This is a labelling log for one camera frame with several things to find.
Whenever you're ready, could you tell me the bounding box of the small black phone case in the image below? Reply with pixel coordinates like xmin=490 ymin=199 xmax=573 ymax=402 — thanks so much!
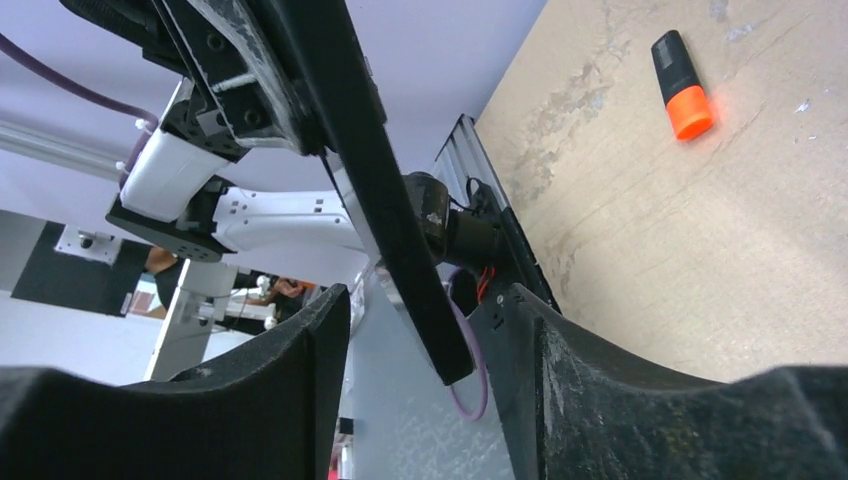
xmin=272 ymin=1 xmax=474 ymax=385

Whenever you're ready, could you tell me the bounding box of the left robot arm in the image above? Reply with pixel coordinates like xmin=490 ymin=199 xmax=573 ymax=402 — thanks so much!
xmin=66 ymin=1 xmax=502 ymax=271

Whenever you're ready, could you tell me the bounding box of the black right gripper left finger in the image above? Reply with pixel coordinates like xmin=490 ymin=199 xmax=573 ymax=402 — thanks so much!
xmin=1 ymin=284 xmax=350 ymax=479

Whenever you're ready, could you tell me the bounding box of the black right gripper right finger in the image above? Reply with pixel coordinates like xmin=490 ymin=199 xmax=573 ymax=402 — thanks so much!
xmin=506 ymin=285 xmax=847 ymax=479

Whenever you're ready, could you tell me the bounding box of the black orange highlighter marker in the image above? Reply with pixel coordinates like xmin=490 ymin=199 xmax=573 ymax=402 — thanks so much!
xmin=650 ymin=30 xmax=714 ymax=141

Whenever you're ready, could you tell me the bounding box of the phone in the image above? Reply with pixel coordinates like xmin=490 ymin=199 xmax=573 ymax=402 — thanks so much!
xmin=321 ymin=149 xmax=433 ymax=368

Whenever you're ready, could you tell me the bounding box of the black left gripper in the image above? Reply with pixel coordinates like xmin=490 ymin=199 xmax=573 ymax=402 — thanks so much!
xmin=60 ymin=0 xmax=324 ymax=156

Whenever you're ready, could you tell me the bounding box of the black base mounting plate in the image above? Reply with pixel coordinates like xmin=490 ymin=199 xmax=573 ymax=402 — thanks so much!
xmin=454 ymin=178 xmax=559 ymax=430

